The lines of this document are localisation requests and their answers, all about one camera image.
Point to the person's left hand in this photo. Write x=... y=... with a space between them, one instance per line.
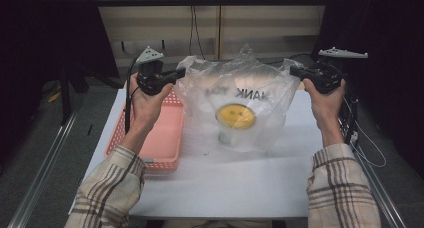
x=146 y=104

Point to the clear plastic bag yellow face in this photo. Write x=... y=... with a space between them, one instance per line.
x=236 y=108

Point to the black metal stand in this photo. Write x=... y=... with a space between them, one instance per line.
x=71 y=84

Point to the metal floor rail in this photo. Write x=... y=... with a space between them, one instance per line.
x=380 y=191
x=43 y=168

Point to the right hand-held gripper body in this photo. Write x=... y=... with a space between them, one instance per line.
x=325 y=74

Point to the person's right hand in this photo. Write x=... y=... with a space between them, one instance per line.
x=325 y=106

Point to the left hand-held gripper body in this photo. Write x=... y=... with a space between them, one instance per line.
x=151 y=76

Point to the pink plastic basket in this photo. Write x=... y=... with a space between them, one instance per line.
x=160 y=134

